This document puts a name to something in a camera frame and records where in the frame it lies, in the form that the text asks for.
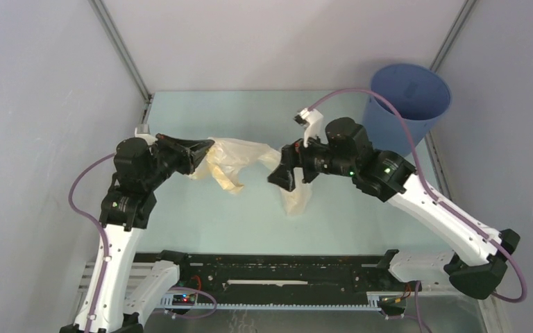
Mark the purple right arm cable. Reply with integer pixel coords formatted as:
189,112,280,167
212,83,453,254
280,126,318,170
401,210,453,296
307,88,528,333

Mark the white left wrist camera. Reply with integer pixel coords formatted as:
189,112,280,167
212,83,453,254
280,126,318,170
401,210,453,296
134,123,157,146

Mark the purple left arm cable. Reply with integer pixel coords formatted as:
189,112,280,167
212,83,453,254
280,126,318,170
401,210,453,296
67,152,218,333

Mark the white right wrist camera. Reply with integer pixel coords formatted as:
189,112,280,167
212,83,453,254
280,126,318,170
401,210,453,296
294,108,324,148

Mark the right aluminium frame post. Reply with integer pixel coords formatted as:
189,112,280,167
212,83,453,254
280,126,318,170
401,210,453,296
430,0,480,73

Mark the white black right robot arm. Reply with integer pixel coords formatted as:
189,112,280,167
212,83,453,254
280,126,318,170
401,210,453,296
268,117,520,300

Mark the translucent yellowish plastic trash bag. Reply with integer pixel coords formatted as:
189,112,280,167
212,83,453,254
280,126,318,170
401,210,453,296
189,137,312,216

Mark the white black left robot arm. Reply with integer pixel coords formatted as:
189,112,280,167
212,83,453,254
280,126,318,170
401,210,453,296
60,134,214,332

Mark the grey slotted cable duct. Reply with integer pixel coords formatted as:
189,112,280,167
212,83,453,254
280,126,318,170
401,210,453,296
154,293,413,312

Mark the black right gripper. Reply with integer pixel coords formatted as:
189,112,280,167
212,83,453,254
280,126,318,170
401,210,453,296
266,128,355,193

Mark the left aluminium frame post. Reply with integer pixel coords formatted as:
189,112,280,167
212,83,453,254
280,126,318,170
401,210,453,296
88,0,153,104

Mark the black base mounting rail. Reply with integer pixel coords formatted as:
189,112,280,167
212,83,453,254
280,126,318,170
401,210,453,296
133,250,416,305

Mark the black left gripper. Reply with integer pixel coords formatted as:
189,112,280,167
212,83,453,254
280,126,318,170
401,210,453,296
144,133,214,188

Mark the blue plastic trash bin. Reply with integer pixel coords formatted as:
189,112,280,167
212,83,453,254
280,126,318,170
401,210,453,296
362,63,452,156

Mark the aluminium frame post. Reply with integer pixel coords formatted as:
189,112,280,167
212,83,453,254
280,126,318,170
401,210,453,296
430,0,480,73
88,0,153,104

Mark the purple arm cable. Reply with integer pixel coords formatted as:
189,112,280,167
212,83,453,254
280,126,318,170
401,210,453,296
67,152,218,333
307,88,528,333

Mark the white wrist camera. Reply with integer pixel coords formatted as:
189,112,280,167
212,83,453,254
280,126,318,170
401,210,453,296
294,108,324,148
134,123,157,146

